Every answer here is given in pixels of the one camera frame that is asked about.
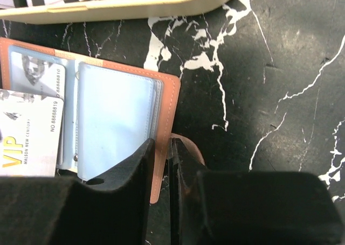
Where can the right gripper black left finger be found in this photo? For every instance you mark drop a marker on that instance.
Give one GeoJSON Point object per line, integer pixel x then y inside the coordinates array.
{"type": "Point", "coordinates": [111, 208]}

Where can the pink leather card holder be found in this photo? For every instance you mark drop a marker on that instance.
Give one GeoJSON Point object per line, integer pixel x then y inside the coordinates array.
{"type": "Point", "coordinates": [110, 109]}

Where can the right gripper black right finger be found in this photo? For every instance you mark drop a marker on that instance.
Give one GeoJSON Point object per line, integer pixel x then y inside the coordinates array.
{"type": "Point", "coordinates": [226, 207]}

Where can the beige wooden tray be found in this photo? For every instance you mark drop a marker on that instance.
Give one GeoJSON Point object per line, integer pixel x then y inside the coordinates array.
{"type": "Point", "coordinates": [96, 11]}

